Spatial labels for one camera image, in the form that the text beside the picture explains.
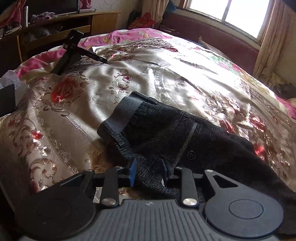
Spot black tripod stand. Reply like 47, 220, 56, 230
50, 30, 107, 76

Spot red cloth bag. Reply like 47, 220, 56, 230
128, 13, 155, 30

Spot wooden desk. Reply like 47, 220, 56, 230
1, 12, 119, 75

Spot dark grey plaid pants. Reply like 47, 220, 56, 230
97, 91, 295, 235

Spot metal thermos bottle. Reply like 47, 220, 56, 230
21, 6, 29, 28

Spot dark clothes pile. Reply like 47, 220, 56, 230
273, 83, 296, 99

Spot beige curtain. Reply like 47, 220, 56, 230
253, 1, 293, 84

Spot window with bright light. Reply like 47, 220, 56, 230
184, 0, 273, 42

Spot floral satin bedspread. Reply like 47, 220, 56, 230
1, 29, 295, 199

